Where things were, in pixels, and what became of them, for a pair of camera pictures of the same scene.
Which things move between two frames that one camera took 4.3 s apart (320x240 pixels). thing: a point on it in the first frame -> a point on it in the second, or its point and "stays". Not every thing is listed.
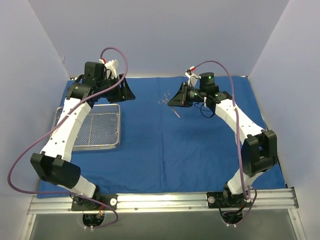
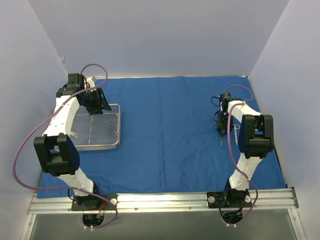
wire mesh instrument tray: (100, 128) stays
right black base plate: (222, 200) stays
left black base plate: (80, 204) stays
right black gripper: (185, 94) -> (222, 128)
